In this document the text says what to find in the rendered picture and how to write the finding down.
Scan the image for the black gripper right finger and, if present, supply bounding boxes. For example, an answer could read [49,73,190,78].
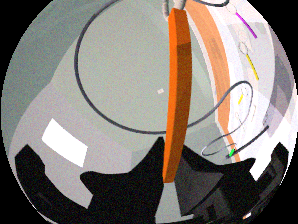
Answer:
[174,145,257,216]

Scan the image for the orange handle with grey loop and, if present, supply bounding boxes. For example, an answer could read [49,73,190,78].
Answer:
[162,0,193,184]

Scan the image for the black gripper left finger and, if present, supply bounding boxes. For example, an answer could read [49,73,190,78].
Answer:
[80,136,165,217]

